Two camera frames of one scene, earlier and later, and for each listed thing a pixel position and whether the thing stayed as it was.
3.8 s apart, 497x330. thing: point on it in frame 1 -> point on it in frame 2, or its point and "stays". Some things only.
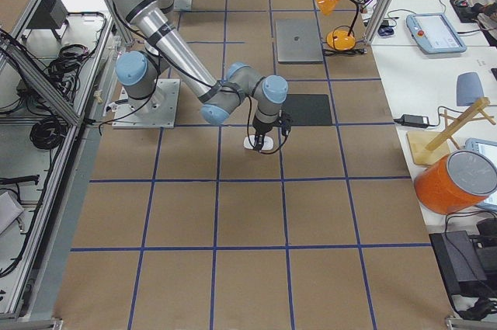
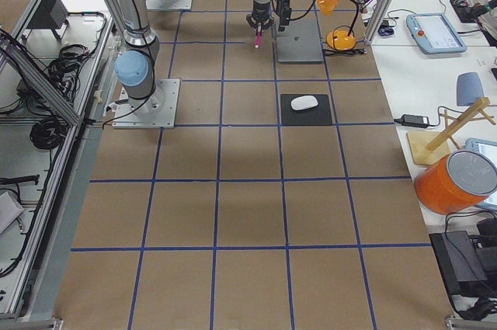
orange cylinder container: (462, 179) stays
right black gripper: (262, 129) -> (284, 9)
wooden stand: (429, 147) stays
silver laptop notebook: (298, 42) stays
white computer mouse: (268, 142) -> (304, 102)
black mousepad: (309, 109) stays
